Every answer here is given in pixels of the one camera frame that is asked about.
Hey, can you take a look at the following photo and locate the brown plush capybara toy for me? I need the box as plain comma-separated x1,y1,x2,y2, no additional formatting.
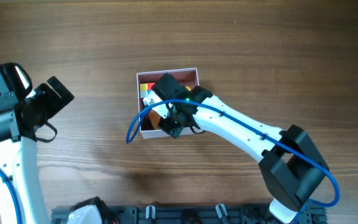
148,110,161,129

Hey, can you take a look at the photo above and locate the white cardboard box pink interior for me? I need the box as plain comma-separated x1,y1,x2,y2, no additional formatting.
136,68,200,139

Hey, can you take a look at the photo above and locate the multicoloured puzzle cube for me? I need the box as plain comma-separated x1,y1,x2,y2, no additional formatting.
139,83,154,98

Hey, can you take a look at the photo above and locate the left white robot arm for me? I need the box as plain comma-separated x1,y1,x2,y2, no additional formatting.
0,62,74,223

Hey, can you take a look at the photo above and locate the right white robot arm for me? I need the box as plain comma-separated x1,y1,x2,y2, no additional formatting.
143,73,328,223

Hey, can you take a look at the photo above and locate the left blue cable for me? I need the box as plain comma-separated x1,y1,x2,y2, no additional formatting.
0,152,23,224

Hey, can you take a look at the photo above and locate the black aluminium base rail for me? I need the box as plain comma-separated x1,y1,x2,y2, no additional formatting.
51,203,328,224

